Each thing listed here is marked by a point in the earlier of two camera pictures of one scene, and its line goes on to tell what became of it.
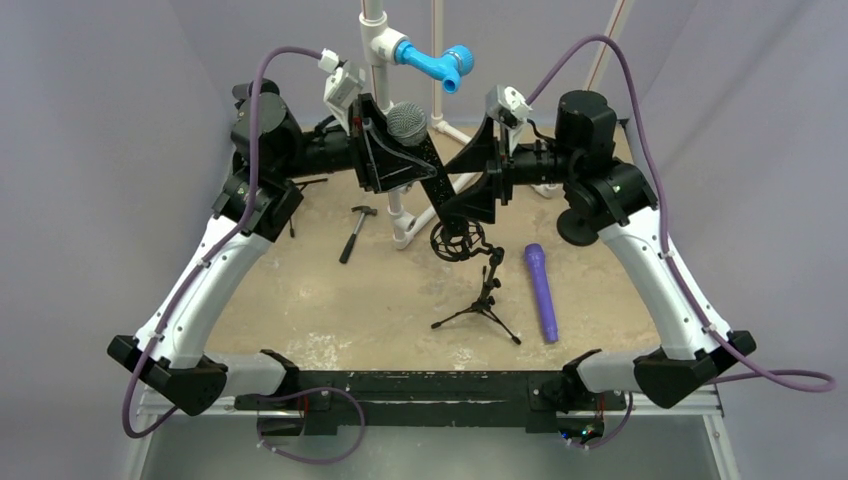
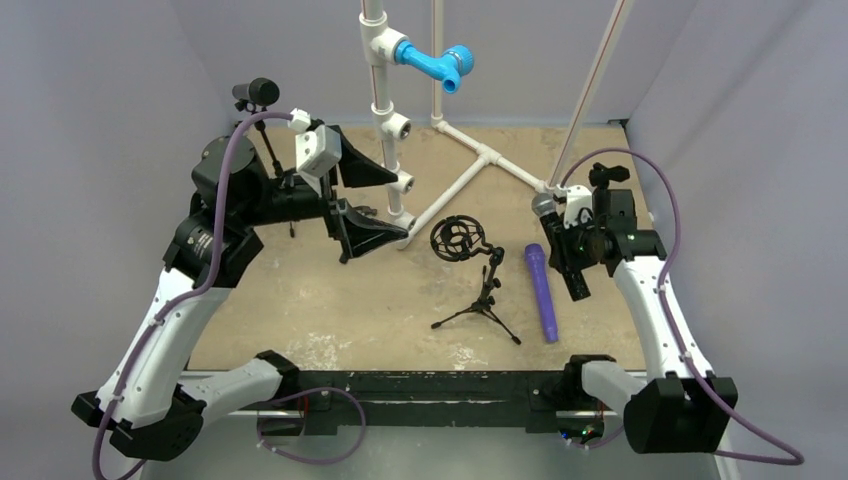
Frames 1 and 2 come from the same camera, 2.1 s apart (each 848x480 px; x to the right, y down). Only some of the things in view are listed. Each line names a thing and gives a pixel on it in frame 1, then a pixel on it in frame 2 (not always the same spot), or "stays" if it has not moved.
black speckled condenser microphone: [407, 124] to [544, 205]
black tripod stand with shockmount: [457, 241] stays
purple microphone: [535, 254] stays
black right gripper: [501, 168] to [568, 259]
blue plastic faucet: [447, 68] stays
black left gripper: [376, 157] to [352, 226]
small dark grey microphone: [244, 91] stays
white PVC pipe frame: [378, 35] stays
